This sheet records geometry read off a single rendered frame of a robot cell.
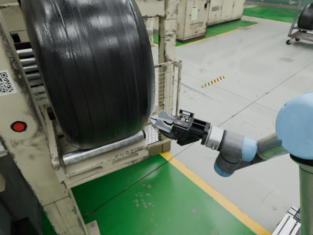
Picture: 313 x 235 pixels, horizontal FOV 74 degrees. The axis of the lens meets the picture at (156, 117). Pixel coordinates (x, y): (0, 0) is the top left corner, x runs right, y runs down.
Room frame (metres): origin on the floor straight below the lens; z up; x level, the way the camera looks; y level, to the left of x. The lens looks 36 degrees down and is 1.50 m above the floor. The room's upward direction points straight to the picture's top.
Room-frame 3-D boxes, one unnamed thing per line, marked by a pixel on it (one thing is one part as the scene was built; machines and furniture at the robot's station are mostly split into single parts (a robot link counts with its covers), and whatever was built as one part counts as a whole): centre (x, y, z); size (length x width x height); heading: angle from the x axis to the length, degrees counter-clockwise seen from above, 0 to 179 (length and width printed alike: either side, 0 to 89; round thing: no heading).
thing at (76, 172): (0.62, 0.21, 0.84); 0.36 x 0.09 x 0.06; 118
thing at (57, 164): (0.66, 0.44, 0.90); 0.40 x 0.03 x 0.10; 28
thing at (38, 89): (0.98, 0.65, 1.05); 0.20 x 0.15 x 0.30; 118
